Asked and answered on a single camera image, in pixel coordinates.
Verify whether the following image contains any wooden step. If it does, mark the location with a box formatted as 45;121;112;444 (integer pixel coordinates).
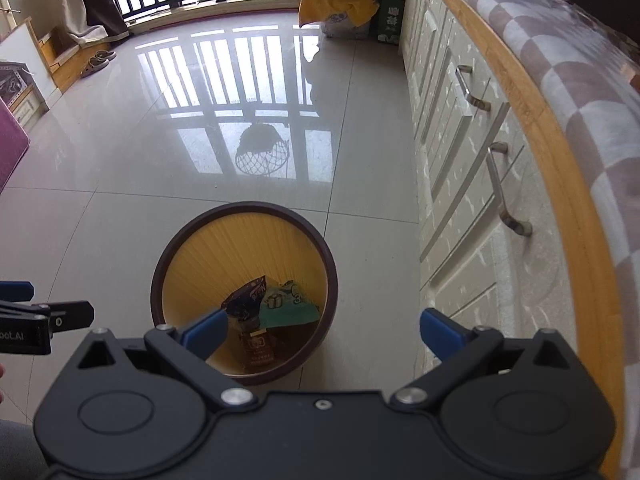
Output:
37;25;107;93

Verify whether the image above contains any green printed carton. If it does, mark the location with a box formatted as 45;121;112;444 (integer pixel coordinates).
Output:
376;0;412;43

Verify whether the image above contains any brown snack packet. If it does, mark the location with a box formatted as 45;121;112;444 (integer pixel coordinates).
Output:
239;329;281;374

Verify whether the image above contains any yellow cloth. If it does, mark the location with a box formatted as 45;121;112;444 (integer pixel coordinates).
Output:
299;0;381;28

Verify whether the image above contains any dark blue snack packet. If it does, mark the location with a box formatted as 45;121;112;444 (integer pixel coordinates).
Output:
222;276;269;333

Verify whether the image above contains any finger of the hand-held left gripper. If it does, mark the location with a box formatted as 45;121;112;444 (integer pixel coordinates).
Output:
0;300;95;333
0;281;35;302

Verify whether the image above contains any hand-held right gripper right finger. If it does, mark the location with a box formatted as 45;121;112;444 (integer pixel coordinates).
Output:
390;308;571;408

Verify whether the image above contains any purple mat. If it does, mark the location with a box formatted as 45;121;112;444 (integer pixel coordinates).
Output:
0;100;32;192

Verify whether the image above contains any person's grey trouser leg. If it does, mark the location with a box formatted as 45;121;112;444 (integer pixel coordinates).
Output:
0;419;48;480

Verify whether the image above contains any white wooden shelf unit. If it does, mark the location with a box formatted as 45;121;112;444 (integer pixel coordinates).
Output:
0;17;51;125

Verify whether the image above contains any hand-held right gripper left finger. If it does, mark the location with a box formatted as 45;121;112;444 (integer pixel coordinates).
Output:
75;308;256;408

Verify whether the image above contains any brown white checkered blanket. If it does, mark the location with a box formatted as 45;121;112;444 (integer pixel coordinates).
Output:
435;0;640;480

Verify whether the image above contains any yellow bin with brown rim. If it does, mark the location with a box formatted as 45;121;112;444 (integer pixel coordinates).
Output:
151;201;338;387

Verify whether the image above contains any white drawer cabinet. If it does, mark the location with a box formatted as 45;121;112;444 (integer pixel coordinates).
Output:
398;0;626;480

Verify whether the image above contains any green snack packet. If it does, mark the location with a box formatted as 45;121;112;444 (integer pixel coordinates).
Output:
259;280;322;329

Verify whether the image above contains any beige sheer curtain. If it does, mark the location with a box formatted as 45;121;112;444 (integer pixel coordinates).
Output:
52;0;108;45

